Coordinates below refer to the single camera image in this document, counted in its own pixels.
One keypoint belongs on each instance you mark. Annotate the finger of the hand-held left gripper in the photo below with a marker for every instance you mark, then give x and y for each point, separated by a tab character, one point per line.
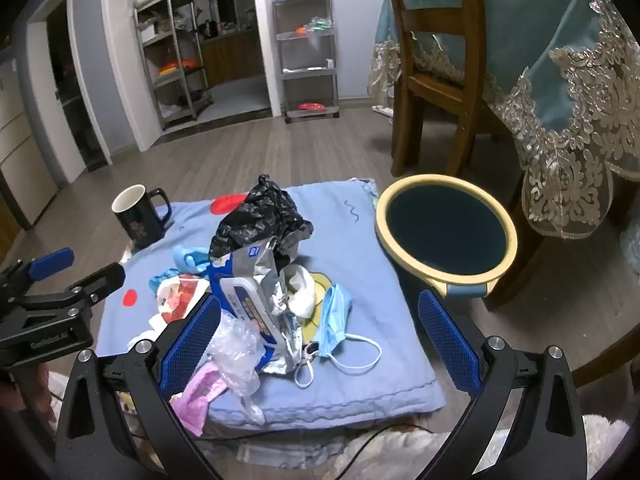
97	282
50	261

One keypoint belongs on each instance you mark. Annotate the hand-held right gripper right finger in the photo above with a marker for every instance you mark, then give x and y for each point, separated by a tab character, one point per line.
447	345

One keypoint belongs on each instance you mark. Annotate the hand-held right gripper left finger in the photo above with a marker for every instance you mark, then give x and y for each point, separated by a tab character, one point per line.
192	340

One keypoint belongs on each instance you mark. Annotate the clear plastic wrapper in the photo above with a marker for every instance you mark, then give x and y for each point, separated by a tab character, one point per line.
235	350

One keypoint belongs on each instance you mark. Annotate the pink packet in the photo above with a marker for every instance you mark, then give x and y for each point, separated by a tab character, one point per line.
200	395

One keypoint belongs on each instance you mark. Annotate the yellow rimmed blue bin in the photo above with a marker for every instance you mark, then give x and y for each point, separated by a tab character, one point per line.
445	230

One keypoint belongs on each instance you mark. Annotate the blue face mask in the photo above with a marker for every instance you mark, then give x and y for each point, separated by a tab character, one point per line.
335	315

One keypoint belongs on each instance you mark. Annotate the white tissue wad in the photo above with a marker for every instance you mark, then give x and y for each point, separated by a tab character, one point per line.
300	290

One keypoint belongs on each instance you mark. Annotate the red and white wrapper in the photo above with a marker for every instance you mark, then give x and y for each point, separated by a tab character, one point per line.
175	300

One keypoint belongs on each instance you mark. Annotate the teal crumpled wrapper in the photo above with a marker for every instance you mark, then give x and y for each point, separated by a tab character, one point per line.
162	278

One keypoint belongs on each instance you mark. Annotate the silver wet wipe packet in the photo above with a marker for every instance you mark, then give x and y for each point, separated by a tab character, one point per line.
250	305

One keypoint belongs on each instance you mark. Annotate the black mug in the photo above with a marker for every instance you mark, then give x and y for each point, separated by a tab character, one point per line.
137	225

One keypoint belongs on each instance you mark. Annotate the light blue plastic piece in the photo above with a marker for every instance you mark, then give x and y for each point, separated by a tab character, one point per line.
192	260

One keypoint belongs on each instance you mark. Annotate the blue printed blanket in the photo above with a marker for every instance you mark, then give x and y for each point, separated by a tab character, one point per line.
370	310

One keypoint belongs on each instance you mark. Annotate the white cabinet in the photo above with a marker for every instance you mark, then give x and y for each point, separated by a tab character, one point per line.
20	160

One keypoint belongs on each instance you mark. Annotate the wooden table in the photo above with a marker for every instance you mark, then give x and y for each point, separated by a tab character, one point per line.
525	270

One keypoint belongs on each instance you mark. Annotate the black plastic bag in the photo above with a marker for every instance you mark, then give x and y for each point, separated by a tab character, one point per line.
260	215

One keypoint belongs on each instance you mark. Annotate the metal shelf rack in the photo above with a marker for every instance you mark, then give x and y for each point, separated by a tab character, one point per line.
172	60

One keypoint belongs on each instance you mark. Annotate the white power strip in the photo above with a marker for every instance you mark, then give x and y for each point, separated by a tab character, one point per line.
382	109

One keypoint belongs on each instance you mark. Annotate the red item on cart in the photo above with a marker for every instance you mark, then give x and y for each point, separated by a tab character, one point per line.
311	106

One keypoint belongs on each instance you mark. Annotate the wooden kitchen cabinet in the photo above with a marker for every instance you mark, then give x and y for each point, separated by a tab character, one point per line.
232	57

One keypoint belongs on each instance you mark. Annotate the wooden chair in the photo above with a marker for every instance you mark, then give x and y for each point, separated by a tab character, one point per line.
470	60

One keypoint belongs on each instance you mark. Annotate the white trolley cart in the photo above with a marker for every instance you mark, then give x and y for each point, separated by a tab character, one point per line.
307	50

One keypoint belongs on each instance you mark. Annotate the table with lace tablecloth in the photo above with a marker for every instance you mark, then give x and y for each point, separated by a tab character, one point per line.
550	20

